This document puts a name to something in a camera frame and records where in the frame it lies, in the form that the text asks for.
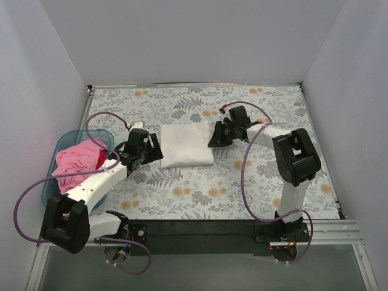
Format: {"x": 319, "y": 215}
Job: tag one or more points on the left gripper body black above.
{"x": 148, "y": 148}

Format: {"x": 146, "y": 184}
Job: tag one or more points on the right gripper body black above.
{"x": 226, "y": 133}

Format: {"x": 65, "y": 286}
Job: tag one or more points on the white t shirt robot print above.
{"x": 186, "y": 145}

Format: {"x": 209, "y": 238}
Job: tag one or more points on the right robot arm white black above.
{"x": 296, "y": 159}

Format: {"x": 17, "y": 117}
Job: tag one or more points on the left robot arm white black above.
{"x": 68, "y": 222}

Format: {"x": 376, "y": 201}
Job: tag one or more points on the red garment in basket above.
{"x": 101, "y": 159}

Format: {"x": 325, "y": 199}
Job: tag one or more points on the floral table cloth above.
{"x": 239, "y": 181}

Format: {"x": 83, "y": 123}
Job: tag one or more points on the pink t shirt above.
{"x": 76, "y": 159}

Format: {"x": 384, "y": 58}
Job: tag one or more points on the teal plastic basket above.
{"x": 70, "y": 139}

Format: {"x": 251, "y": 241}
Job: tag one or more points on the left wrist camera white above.
{"x": 135, "y": 125}

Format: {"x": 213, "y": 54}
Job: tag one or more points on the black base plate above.
{"x": 204, "y": 237}

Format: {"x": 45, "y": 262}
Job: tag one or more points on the aluminium frame rail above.
{"x": 334, "y": 258}

